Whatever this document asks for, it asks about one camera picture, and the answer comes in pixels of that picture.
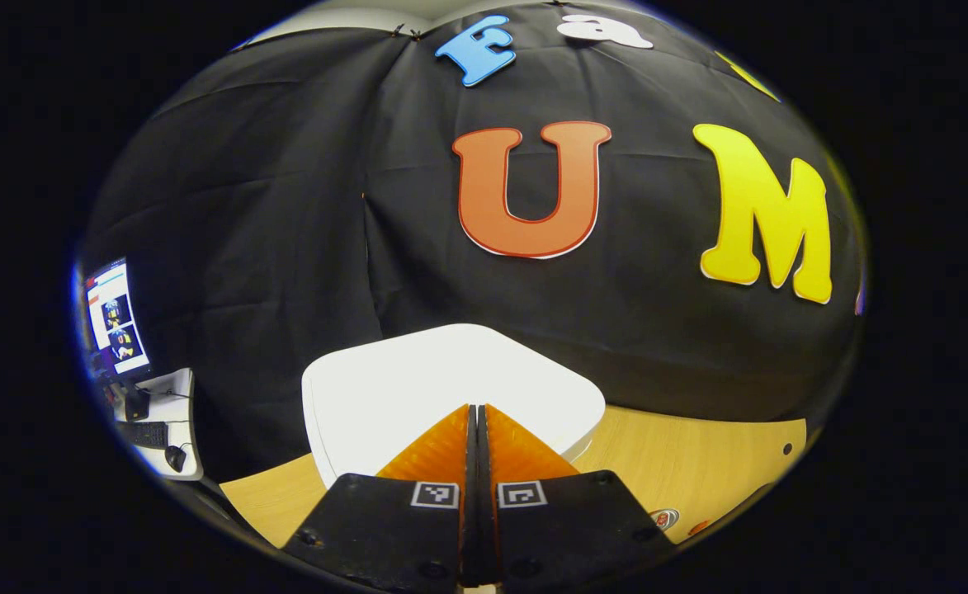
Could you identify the computer monitor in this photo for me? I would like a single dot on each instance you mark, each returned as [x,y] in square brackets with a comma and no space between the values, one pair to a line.
[116,318]

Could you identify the black backdrop cloth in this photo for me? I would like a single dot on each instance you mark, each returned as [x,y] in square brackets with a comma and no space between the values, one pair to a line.
[285,206]

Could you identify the row of black cloth clips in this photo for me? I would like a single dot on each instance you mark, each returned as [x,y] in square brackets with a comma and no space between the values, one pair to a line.
[399,30]

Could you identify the white side desk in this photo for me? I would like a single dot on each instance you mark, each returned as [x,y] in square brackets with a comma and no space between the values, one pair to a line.
[182,412]

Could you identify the white desktop garbage bin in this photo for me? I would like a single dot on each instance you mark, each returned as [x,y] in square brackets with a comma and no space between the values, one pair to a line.
[434,371]

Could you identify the red pop can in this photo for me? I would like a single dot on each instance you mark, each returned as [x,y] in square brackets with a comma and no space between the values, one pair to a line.
[663,518]

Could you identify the black keyboard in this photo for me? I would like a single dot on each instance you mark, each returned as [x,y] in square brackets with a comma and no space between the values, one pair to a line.
[144,435]

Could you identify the wooden desktop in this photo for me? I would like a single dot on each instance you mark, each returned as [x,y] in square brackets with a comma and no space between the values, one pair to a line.
[698,462]

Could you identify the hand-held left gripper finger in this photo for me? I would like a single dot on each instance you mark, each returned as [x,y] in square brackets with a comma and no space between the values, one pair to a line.
[488,528]
[469,511]

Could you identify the black computer mouse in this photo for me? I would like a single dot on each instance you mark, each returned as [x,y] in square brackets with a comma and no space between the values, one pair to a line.
[175,458]

